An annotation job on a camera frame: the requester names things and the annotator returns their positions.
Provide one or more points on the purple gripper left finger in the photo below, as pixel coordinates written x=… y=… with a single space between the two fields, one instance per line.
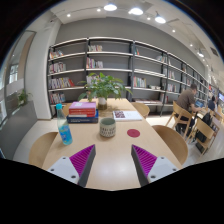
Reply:
x=75 y=168

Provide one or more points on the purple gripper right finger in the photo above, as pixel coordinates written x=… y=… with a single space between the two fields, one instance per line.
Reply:
x=149 y=167

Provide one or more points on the blue plastic water bottle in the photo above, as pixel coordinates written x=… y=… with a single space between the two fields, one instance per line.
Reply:
x=63 y=126

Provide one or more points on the wooden chair near right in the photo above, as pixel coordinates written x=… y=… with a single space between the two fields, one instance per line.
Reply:
x=174 y=141

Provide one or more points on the round red coaster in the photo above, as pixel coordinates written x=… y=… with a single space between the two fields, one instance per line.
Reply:
x=133 y=133

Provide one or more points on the wooden chair near left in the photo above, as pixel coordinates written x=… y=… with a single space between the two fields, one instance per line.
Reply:
x=40 y=149

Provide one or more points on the dark blue thick book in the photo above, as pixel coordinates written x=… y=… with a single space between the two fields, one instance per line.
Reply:
x=72 y=119

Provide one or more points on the patterned ceramic cup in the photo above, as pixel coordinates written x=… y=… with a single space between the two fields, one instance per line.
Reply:
x=107 y=127

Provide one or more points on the wooden chair far right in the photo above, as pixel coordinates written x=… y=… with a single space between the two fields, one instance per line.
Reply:
x=141 y=108

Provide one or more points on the red book on top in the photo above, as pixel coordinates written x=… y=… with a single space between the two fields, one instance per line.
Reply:
x=82 y=108

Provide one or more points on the wooden slat chair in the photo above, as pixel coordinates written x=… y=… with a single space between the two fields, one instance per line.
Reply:
x=181 y=116
x=202 y=133

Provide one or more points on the open magazine on table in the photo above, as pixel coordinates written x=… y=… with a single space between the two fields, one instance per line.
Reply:
x=127 y=116

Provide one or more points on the wooden chair far left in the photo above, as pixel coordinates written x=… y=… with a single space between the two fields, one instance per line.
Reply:
x=66 y=109

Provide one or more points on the seated man brown shirt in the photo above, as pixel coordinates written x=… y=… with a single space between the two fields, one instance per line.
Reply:
x=186 y=100

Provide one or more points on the green potted plant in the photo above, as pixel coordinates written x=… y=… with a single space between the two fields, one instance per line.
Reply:
x=102 y=86

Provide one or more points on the small plant by window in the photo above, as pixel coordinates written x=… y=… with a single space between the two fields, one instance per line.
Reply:
x=23 y=97

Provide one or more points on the large grey bookshelf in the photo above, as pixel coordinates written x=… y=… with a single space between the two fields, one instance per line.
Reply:
x=151 y=75

